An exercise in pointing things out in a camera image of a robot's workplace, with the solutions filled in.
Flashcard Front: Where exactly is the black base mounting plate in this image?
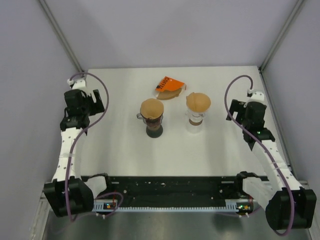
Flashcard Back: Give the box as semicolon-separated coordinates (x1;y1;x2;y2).
98;176;253;208

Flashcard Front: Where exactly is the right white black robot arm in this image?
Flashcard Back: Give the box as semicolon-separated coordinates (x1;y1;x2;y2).
226;99;317;231

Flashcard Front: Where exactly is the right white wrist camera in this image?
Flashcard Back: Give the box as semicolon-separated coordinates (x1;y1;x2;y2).
244;89;265;107

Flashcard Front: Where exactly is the clear glass with brown band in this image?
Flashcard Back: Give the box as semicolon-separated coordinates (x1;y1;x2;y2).
186;118;205;134

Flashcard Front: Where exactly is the purple cable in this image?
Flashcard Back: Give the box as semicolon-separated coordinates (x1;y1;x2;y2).
223;74;297;236
65;71;124;223

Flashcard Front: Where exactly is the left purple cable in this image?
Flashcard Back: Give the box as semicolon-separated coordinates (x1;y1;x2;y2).
65;71;124;223

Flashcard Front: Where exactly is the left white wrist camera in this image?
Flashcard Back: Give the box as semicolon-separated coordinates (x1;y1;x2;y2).
67;77;89;95

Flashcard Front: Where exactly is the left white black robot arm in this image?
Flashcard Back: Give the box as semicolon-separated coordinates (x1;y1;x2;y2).
43;89;114;217

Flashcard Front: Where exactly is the aluminium frame rail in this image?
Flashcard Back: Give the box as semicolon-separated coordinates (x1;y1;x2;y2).
39;180;311;201

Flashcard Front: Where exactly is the brown paper coffee filter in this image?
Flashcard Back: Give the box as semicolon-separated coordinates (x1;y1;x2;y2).
140;98;164;120

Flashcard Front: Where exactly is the clear glass cup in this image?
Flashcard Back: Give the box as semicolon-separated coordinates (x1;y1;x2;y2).
185;108;207;122

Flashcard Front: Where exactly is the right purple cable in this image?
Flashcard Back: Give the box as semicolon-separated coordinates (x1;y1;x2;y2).
223;74;297;236

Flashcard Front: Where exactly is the clear plastic coffee dripper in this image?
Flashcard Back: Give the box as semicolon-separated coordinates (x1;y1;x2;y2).
136;113;163;127

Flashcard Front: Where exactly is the orange coffee filter package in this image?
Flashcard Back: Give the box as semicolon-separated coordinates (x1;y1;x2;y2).
155;76;186;93

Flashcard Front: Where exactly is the brown paper filter stack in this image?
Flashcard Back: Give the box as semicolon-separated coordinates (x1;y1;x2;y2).
156;86;186;100

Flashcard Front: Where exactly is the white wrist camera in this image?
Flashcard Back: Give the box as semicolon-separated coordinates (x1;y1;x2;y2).
67;77;89;95
244;89;265;107

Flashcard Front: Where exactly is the grey slotted cable duct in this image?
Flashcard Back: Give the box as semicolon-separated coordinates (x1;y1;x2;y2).
92;199;254;214

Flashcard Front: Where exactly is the glass carafe with red rim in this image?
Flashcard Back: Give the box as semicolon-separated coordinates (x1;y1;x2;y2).
146;120;163;138

